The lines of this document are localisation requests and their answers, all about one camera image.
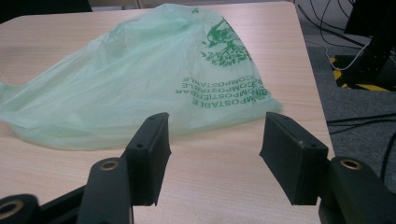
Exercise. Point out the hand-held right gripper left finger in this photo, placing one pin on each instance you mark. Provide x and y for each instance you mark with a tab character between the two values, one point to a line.
146	155

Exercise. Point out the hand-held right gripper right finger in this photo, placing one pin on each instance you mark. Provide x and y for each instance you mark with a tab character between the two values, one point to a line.
292	155

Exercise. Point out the green plastic bag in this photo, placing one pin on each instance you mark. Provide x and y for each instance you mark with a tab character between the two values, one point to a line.
124	77

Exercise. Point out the black stand with striped base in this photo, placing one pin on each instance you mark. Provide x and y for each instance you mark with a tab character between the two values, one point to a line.
370	74

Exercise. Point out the black curtain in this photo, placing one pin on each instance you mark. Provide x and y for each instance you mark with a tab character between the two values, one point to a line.
40	7
373	15

